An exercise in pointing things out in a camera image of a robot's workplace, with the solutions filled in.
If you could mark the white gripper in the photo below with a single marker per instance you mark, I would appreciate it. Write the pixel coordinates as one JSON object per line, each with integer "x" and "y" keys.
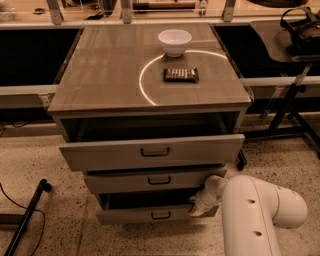
{"x": 202, "y": 201}

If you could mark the grey drawer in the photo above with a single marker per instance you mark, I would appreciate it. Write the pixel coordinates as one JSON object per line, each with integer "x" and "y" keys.
{"x": 152, "y": 153}
{"x": 151, "y": 180}
{"x": 146, "y": 206}

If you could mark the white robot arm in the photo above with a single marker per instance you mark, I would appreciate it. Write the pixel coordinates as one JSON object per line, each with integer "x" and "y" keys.
{"x": 251, "y": 211}

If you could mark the grey drawer cabinet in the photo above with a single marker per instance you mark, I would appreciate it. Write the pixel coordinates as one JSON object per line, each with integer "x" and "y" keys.
{"x": 113, "y": 89}

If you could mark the cabinet caster wheel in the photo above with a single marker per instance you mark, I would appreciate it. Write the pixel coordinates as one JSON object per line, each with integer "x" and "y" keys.
{"x": 242, "y": 161}

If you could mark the black side table stand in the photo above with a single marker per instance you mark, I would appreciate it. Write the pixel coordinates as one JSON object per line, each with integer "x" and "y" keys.
{"x": 284, "y": 48}

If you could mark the dark snack bar packet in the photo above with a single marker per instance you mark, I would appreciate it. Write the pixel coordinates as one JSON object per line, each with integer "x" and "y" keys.
{"x": 181, "y": 75}

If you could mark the white bowl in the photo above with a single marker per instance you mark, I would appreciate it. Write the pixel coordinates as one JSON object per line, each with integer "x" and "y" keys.
{"x": 174, "y": 42}

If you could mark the black stand leg left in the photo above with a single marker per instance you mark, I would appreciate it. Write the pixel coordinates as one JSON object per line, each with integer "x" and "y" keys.
{"x": 20, "y": 221}

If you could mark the black headset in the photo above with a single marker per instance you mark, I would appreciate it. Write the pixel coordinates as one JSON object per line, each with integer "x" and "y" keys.
{"x": 305, "y": 33}

